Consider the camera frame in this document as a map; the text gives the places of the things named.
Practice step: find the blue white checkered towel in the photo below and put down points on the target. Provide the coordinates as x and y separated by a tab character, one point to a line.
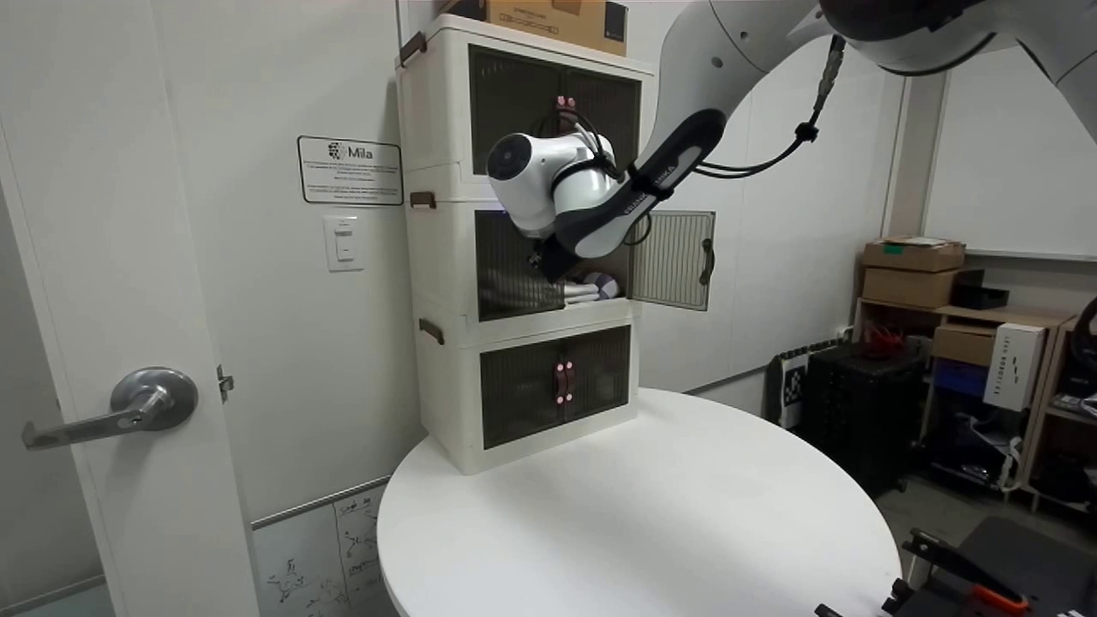
598	285

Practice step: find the white door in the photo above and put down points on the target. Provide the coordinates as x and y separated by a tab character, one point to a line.
104	229

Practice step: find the white product box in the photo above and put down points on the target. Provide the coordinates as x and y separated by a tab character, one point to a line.
1011	364

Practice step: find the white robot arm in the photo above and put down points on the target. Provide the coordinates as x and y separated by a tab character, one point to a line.
569	199

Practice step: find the cardboard box on cabinet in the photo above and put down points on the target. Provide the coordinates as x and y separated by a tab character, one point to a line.
581	23

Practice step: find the white three-tier cabinet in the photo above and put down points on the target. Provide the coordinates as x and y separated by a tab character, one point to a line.
504	389

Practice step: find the silver door lever handle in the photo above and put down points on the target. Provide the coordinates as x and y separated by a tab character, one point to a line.
148	398

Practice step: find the cardboard box on shelf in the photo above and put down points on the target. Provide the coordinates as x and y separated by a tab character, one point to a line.
910	271

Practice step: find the wooden storage shelf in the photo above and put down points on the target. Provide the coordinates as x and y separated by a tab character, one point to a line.
1039	453

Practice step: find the black crate stack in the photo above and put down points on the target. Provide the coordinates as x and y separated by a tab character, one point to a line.
863	414

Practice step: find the white light switch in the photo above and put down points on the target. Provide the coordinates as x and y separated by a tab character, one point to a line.
344	246

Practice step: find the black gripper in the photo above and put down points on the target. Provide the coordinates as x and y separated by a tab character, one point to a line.
554	259

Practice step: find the white wall sign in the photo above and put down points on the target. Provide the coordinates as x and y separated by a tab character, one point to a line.
347	173

